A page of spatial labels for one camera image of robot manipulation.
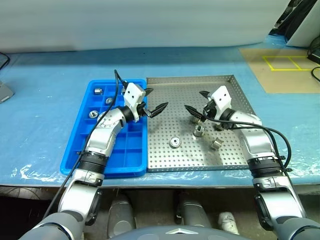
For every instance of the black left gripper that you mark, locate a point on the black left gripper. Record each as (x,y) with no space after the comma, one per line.
(144,111)

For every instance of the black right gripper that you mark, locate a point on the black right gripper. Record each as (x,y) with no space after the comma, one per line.
(209,110)

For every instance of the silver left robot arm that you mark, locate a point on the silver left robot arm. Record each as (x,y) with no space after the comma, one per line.
(100,142)

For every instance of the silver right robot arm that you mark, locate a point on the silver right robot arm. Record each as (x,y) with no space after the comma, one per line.
(255,142)

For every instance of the blue compartment tray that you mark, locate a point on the blue compartment tray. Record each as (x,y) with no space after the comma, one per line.
(135,150)

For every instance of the perforated metal tray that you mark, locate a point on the perforated metal tray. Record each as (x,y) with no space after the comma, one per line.
(170,120)

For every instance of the brown cardboard sheet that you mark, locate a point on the brown cardboard sheet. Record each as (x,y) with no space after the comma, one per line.
(280,80)

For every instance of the yellow tape grid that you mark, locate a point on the yellow tape grid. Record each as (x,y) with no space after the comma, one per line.
(285,69)

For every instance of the grey rounded robot leg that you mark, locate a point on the grey rounded robot leg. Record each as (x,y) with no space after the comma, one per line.
(121,215)
(193,212)

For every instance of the black fabric object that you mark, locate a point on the black fabric object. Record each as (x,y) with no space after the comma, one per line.
(287,22)

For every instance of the white shoe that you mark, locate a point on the white shoe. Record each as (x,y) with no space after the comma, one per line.
(228,222)

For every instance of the flat black device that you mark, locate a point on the flat black device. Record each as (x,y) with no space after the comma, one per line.
(314,57)

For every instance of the white board panel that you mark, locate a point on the white board panel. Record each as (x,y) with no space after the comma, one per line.
(307,27)

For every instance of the grey robot torso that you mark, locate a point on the grey robot torso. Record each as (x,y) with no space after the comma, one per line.
(180,233)

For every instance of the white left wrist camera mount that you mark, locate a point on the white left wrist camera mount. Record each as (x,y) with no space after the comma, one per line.
(133,93)

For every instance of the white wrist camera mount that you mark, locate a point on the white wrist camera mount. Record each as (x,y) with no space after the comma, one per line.
(222,96)
(133,93)

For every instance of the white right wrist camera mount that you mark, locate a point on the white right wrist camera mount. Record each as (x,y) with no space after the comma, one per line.
(222,96)

